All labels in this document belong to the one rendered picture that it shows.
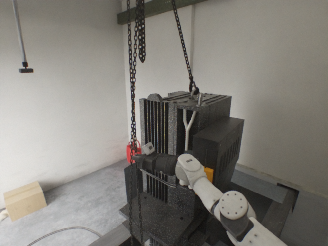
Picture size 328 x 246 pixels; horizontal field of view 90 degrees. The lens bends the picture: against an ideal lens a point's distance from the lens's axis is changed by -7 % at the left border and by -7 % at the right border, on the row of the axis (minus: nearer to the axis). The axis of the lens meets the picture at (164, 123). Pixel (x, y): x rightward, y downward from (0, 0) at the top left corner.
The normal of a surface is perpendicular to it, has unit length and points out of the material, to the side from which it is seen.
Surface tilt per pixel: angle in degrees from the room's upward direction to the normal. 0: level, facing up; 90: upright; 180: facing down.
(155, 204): 0
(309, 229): 90
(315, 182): 90
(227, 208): 39
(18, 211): 90
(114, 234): 0
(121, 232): 0
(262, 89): 90
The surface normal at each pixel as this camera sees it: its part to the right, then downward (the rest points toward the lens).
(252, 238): -0.54, -0.64
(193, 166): -0.11, -0.88
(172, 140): -0.61, 0.24
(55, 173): 0.71, 0.22
